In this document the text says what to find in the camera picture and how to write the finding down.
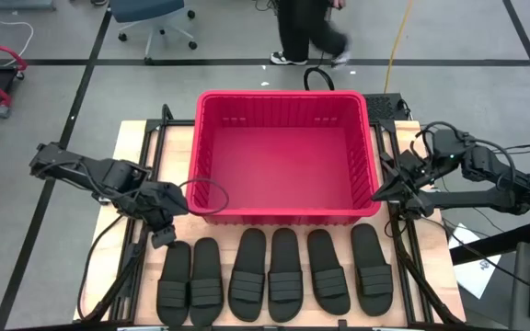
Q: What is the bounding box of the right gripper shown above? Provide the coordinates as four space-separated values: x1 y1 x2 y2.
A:
372 169 436 217

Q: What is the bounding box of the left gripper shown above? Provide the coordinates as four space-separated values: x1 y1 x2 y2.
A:
144 181 190 250

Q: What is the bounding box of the black slide sandal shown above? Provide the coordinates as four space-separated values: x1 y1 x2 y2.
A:
189 236 225 328
227 227 267 323
267 227 304 324
350 223 394 317
156 239 192 327
306 228 351 316

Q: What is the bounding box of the red plastic bin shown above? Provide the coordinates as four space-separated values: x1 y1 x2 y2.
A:
186 89 382 226

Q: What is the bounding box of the black perforated box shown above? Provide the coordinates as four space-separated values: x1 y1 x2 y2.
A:
362 93 409 123

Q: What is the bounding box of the white paper sheet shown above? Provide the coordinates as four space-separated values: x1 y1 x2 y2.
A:
448 223 501 300

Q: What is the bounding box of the person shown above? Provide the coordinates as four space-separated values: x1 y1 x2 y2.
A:
269 0 353 68

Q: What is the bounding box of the blue office chair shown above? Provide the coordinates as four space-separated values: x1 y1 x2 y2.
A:
109 0 198 63

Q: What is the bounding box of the red cart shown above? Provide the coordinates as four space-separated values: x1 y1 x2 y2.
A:
0 40 29 119

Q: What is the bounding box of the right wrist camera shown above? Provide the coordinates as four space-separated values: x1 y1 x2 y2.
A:
397 150 427 175

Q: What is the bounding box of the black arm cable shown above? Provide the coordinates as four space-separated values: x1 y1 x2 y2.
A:
76 214 124 322
177 177 230 216

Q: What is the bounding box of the black aluminium table frame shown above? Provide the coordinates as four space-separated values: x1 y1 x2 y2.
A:
78 104 467 331

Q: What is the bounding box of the black cable loop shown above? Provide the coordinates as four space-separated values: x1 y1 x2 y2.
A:
303 66 335 92

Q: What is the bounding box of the yellow floor cable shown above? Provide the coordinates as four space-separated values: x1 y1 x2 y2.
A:
383 0 414 95

